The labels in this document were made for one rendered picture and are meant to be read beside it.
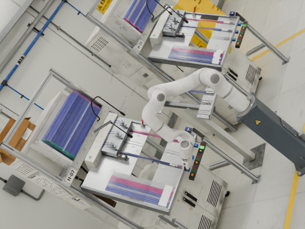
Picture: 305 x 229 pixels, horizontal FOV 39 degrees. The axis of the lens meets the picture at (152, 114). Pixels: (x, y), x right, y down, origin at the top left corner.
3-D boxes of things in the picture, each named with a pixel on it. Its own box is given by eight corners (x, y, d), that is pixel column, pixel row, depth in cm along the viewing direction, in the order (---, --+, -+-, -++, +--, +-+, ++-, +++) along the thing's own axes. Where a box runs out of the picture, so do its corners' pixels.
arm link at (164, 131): (162, 115, 307) (191, 141, 316) (152, 132, 299) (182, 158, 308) (169, 112, 300) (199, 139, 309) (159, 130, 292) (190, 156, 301)
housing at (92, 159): (120, 123, 369) (117, 113, 358) (97, 171, 343) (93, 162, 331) (112, 121, 371) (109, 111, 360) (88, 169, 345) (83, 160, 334)
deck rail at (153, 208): (170, 213, 312) (169, 209, 307) (169, 216, 311) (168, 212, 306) (83, 188, 334) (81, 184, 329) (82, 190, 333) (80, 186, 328)
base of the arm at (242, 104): (253, 91, 314) (235, 76, 309) (256, 105, 299) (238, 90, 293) (234, 107, 323) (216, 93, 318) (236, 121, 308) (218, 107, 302)
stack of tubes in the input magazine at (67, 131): (101, 107, 357) (74, 89, 349) (74, 158, 329) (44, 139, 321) (95, 112, 367) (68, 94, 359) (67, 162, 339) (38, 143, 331)
